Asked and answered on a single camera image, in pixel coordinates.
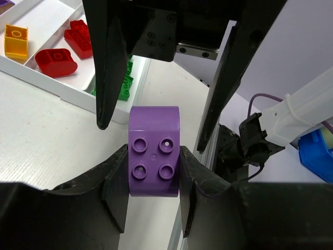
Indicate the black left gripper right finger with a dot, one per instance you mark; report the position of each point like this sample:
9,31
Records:
245,215

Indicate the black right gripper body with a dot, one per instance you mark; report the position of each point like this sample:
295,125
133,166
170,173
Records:
161,29

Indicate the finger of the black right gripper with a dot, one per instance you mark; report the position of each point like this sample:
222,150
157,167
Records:
255,21
109,54

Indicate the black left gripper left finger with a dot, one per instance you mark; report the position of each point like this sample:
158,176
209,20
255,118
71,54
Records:
87,212

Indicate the red long lego brick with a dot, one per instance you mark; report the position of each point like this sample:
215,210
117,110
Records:
78,38

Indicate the green thin lego plate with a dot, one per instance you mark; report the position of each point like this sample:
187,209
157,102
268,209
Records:
129,67

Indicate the red half-round lego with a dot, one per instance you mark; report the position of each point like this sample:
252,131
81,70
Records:
56,62

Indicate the green lego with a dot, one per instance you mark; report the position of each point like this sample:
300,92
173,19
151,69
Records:
125,88

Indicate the yellow round lego piece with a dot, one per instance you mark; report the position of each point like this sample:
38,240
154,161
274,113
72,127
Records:
16,42

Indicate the purple tall lego brick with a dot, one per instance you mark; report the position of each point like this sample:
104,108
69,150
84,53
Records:
154,149

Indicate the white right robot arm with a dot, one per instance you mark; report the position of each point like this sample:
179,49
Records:
267,133

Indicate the white divided sorting tray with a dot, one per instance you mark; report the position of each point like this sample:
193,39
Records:
39,46

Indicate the blue plastic bin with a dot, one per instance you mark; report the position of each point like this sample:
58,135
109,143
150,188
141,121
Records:
315,155

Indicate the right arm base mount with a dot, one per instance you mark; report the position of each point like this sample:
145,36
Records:
228,162

